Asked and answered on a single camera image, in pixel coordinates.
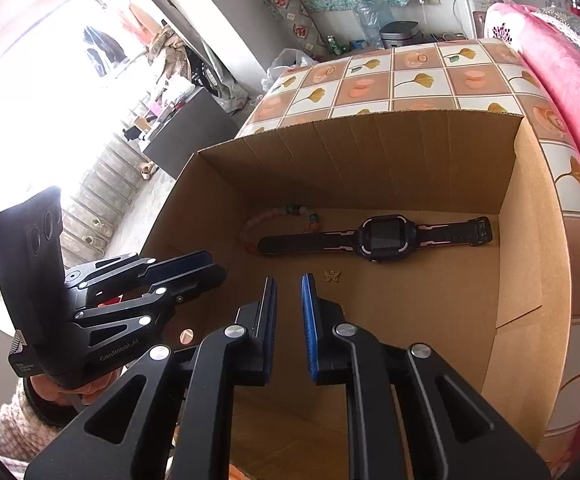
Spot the gold flower brooch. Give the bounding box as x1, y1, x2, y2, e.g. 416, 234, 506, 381
323, 270, 341, 283

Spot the multicolour bead bracelet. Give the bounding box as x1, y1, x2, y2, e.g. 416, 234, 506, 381
239, 202, 323, 256

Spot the pink purple smart watch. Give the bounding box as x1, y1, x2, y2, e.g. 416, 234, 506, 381
257, 214, 493, 262

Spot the left hand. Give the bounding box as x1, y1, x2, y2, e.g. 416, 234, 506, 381
30, 370, 120, 406

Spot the dark grey cabinet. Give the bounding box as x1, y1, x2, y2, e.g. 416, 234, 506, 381
139, 88, 239, 179

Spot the brown cardboard box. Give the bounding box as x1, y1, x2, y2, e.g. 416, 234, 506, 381
142, 110, 571, 479

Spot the white plastic bag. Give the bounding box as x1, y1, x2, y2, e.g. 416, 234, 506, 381
262, 49, 316, 92

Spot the patterned tablecloth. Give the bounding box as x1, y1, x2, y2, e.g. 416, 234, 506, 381
240, 38, 580, 472

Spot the white water dispenser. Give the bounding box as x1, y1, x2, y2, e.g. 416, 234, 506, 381
453, 0, 500, 39

